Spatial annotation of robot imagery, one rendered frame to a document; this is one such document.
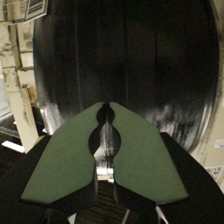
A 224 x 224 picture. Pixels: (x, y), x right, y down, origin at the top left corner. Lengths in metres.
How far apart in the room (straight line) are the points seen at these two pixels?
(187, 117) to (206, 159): 0.37
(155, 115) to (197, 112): 0.06
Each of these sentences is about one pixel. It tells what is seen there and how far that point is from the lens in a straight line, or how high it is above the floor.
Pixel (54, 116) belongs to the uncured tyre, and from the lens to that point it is 0.25.
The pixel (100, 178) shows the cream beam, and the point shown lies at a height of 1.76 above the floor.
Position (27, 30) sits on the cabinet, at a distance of 4.88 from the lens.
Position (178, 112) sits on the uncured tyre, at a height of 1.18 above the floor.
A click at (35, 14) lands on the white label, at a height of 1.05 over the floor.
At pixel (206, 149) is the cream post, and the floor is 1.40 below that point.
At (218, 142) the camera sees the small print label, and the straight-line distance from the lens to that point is 0.58.
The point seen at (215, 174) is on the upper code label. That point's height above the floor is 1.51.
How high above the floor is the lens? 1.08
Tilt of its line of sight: 25 degrees up
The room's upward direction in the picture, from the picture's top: 178 degrees clockwise
